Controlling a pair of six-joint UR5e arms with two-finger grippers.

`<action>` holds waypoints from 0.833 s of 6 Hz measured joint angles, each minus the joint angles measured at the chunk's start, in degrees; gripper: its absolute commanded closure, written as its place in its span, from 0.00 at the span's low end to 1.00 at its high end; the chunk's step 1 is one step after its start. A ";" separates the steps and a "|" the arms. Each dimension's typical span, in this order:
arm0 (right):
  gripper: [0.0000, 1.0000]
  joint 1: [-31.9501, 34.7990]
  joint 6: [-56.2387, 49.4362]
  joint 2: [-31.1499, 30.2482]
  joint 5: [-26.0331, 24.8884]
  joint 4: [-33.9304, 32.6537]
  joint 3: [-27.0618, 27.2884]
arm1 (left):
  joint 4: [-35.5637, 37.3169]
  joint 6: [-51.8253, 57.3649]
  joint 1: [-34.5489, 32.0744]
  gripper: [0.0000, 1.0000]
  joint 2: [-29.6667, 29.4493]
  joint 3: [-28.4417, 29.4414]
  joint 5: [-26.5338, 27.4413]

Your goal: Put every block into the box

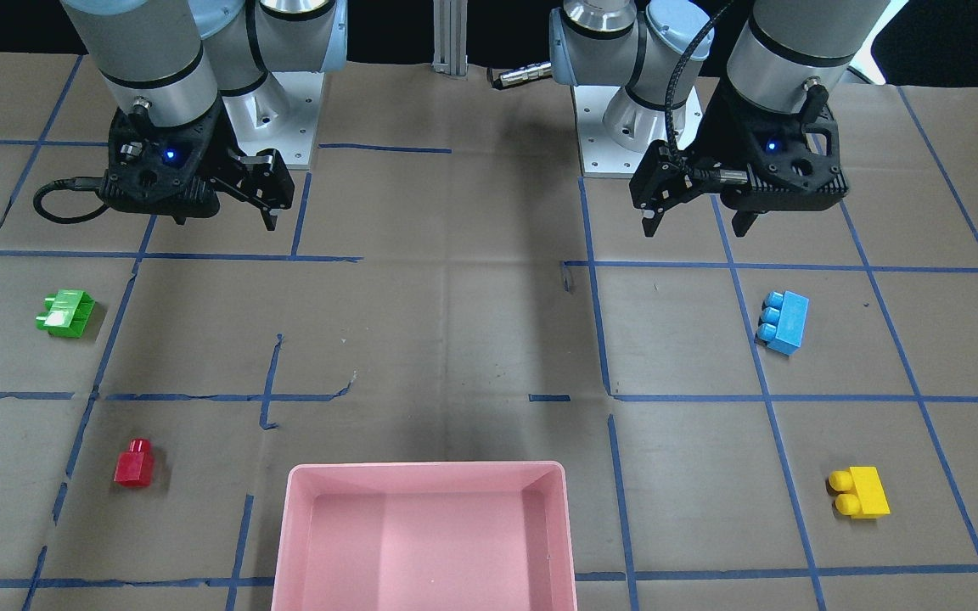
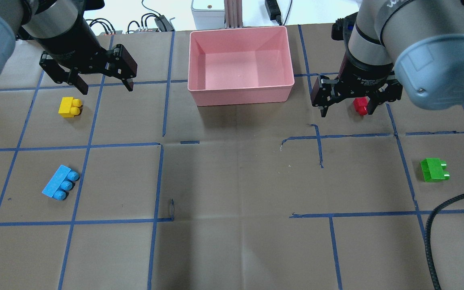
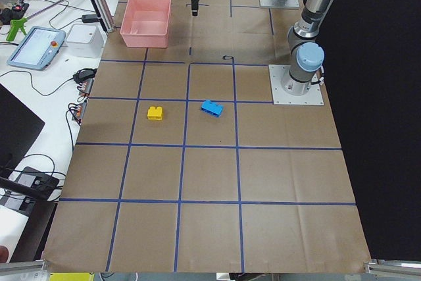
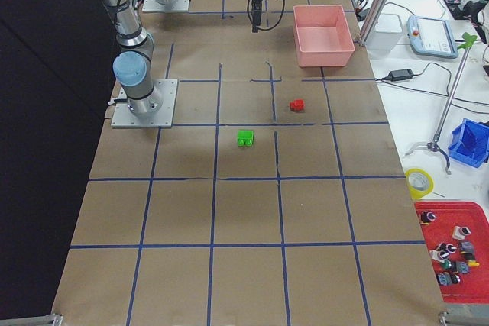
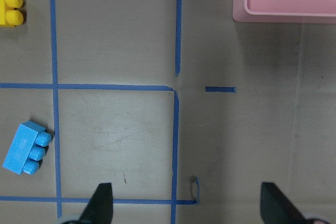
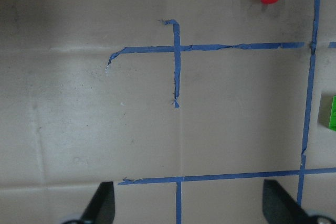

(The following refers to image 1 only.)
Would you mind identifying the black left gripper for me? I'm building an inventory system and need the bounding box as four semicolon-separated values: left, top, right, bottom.
692;81;847;238

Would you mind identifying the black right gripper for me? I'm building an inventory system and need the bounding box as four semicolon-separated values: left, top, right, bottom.
98;97;239;226

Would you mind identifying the blue toy block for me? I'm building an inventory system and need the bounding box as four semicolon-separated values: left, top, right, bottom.
756;291;810;356

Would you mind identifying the green toy block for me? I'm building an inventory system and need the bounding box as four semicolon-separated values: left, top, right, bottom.
35;289;97;338

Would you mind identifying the red toy block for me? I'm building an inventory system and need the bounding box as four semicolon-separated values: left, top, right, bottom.
113;438;155;488

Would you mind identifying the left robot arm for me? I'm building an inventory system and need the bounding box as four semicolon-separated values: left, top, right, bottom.
548;1;886;237

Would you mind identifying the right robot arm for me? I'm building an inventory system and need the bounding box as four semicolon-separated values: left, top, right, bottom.
32;1;348;231

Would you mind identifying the pink plastic box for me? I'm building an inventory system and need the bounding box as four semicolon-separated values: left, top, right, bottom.
271;461;577;610

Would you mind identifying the yellow toy block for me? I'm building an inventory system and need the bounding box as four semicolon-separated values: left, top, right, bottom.
827;465;891;519

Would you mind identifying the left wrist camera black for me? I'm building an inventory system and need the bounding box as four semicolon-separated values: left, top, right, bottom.
629;139;748;238

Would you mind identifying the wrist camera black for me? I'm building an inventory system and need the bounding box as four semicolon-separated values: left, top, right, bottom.
629;139;748;238
211;148;295;232

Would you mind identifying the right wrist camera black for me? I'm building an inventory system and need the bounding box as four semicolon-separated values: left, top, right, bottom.
211;148;295;232

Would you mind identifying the black braided cable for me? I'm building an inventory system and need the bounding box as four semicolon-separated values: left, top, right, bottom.
664;0;740;183

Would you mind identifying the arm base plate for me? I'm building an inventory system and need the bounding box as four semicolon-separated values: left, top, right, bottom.
222;72;325;171
571;86;666;179

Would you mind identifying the silver cable connector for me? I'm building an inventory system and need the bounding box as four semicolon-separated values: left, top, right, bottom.
486;61;554;92

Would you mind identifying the aluminium frame post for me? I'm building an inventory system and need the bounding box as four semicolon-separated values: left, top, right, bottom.
431;0;469;80

